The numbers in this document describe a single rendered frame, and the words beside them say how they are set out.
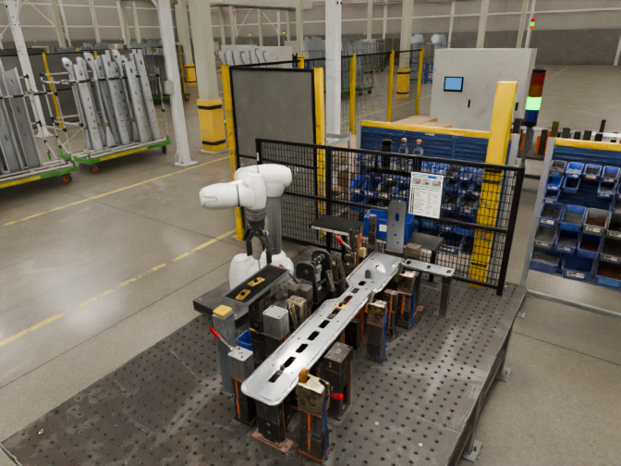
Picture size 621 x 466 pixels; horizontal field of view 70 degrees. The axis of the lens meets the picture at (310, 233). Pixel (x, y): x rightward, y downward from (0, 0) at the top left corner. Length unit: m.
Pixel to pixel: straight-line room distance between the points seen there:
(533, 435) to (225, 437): 1.94
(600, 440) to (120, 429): 2.70
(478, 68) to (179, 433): 7.69
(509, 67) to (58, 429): 7.90
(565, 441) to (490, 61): 6.59
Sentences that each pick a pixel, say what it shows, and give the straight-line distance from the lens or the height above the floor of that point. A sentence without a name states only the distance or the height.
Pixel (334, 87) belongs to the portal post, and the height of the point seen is 1.60.
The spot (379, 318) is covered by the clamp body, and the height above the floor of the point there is 0.97.
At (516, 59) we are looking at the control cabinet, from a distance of 8.54.
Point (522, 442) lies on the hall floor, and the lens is 3.21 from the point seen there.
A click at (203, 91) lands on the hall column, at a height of 1.26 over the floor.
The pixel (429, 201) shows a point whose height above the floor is 1.26.
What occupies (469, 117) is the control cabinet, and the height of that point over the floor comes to 0.85.
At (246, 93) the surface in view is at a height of 1.72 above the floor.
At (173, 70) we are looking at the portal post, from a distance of 8.87.
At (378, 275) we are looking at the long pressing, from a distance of 2.56.
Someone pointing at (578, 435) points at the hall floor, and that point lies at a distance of 3.38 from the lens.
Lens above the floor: 2.25
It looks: 24 degrees down
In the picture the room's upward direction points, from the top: 1 degrees counter-clockwise
